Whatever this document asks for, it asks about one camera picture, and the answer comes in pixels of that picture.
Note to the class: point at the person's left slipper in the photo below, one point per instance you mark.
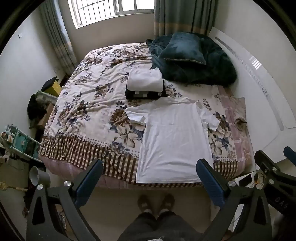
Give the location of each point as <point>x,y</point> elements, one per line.
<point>143,202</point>

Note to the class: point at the person's dark trousers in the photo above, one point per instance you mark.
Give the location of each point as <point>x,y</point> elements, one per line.
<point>159,227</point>

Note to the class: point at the floral blanket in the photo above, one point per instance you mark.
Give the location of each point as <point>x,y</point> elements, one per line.
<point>92,104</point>

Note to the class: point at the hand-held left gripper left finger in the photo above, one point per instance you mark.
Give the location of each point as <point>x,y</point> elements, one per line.
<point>89,178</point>

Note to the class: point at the dark teal pillow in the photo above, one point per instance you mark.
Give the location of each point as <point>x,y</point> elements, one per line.
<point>182,48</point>

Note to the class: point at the white headboard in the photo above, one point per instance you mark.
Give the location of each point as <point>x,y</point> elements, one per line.
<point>259,88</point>

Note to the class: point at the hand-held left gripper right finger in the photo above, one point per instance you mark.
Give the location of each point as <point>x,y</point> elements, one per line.
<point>208,180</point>

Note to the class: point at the black phone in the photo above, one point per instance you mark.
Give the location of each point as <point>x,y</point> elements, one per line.
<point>245,180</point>

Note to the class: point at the yellow box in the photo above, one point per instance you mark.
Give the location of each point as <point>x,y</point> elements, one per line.
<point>56,89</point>

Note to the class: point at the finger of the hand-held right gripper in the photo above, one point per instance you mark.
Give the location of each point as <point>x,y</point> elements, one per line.
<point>291,153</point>
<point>266,160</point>

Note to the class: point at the person's right slipper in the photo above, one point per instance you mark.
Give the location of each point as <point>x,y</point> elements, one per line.
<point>167,202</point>

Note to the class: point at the barred window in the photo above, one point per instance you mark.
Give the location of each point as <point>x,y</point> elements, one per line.
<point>111,10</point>

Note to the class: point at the grey tube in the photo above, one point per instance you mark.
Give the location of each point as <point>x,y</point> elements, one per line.
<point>39,177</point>

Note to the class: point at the person's slipper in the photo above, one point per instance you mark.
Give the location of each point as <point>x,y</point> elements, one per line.
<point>143,202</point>
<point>167,202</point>

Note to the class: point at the teal storage rack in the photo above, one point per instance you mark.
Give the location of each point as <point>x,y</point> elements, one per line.
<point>22,143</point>

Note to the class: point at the dark teal duvet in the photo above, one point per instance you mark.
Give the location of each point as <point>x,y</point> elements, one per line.
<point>208,71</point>

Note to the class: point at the white t-shirt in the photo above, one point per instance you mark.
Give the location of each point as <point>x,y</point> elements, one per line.
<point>173,139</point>

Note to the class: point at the dark clothes pile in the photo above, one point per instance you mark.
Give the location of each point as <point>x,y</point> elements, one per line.
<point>35,107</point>

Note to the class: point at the folded white clothes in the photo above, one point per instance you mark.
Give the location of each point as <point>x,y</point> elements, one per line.
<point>144,77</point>

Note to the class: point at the cardboard box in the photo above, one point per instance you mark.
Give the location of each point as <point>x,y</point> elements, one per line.
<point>45,118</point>

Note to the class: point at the folded black clothes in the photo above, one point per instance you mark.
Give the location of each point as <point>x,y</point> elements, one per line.
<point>143,94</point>

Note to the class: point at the grey-green curtain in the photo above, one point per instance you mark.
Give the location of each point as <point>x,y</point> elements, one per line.
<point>182,16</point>
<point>57,34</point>

